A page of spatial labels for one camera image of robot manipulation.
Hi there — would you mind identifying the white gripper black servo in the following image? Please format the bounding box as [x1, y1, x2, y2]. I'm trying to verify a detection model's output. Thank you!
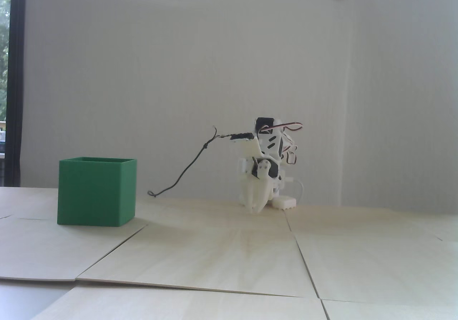
[238, 157, 284, 214]

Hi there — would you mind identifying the green box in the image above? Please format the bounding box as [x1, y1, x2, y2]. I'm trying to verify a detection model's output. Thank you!
[57, 157, 137, 227]

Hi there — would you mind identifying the white power cable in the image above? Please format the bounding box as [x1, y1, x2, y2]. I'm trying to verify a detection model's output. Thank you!
[284, 178, 305, 205]

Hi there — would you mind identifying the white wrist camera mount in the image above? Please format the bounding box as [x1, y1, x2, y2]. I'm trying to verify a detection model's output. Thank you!
[229, 132, 264, 157]

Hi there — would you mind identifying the thin black camera cable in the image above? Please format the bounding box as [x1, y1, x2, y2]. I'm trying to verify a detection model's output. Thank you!
[147, 125, 235, 198]

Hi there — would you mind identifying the dark window frame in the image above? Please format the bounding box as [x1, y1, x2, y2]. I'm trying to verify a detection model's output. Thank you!
[9, 0, 28, 187]

